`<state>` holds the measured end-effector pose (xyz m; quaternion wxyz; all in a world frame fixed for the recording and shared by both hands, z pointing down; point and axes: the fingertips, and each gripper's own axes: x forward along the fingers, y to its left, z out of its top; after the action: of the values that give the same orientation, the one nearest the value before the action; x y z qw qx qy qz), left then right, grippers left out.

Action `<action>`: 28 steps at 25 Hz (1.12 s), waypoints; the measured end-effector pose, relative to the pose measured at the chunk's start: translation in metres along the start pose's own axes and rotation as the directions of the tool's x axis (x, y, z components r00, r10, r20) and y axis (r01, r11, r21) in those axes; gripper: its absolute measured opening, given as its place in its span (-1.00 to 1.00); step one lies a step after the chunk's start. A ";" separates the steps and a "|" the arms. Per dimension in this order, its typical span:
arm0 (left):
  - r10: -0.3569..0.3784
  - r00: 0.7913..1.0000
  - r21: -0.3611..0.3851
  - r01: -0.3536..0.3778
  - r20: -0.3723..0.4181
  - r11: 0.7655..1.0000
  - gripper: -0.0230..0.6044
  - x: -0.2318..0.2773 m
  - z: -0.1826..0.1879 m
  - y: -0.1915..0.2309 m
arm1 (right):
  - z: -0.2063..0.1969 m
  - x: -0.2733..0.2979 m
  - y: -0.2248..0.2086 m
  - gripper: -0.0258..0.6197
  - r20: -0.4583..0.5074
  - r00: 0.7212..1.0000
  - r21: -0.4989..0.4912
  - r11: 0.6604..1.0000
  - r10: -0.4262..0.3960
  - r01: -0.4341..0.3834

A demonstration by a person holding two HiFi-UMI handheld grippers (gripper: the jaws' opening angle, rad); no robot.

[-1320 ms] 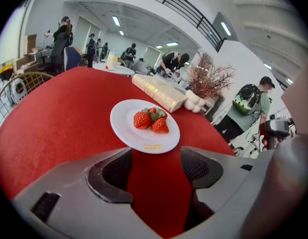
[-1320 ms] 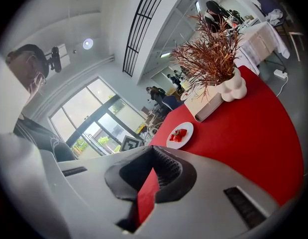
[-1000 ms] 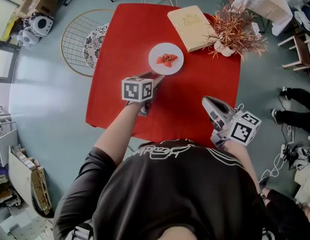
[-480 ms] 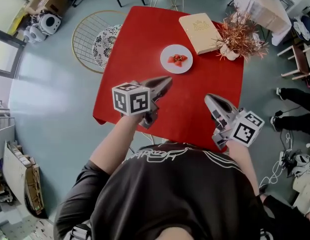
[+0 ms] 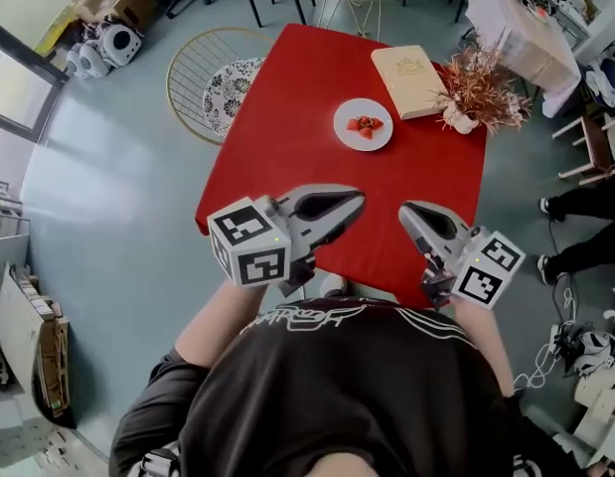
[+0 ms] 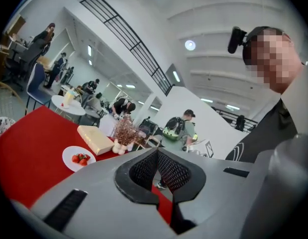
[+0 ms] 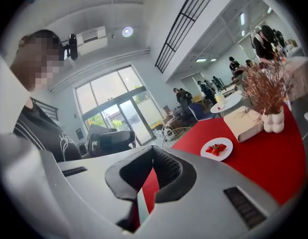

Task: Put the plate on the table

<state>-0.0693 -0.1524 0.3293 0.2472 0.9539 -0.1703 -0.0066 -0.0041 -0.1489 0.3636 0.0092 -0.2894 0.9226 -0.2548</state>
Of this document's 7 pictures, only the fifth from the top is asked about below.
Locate red tablecloth table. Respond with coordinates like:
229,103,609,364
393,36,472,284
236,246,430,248
195,22,489,310

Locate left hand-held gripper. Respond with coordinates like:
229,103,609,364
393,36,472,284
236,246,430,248
206,182,368,298

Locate tangled white floor cable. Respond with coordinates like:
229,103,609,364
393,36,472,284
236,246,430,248
513,285,577,391

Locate brown cardboard boxes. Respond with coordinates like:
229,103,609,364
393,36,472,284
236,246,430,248
76,0,158,32

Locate person's right forearm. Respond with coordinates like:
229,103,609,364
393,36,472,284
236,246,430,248
453,295,516,398

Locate table with pale cloth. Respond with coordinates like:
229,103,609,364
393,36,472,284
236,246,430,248
465,0,584,118

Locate person's white shoe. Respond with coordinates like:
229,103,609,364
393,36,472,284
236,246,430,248
319,273,348,298

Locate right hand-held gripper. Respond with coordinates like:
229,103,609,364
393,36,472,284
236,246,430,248
397,200,528,312

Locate person's black printed t-shirt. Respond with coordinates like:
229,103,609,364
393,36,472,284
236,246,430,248
109,295,581,477

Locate beige hardcover book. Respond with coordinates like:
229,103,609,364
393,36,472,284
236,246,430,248
370,45,450,121

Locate white pet carrier backpack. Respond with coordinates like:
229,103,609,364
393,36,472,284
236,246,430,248
77,42,112,79
100,22,143,68
66,50,87,78

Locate dried plant in white pot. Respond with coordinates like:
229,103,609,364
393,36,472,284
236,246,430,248
433,42,535,136

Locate black framed glass door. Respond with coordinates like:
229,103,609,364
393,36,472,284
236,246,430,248
0,0,79,144

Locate white round plate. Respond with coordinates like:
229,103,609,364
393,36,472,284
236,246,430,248
333,97,394,153

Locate gold wire chair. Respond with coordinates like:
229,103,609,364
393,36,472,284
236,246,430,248
166,26,276,146

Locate black and white patterned cushion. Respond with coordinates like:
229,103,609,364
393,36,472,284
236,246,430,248
202,57,266,138

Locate wooden chair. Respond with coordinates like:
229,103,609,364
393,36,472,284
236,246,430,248
552,111,615,187

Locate brown cardboard rack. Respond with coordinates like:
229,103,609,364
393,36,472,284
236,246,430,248
0,263,71,419

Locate person's left forearm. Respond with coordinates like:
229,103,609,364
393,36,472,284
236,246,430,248
173,280,268,370

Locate blue chair with white cloth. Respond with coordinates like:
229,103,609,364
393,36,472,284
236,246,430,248
582,57,615,114

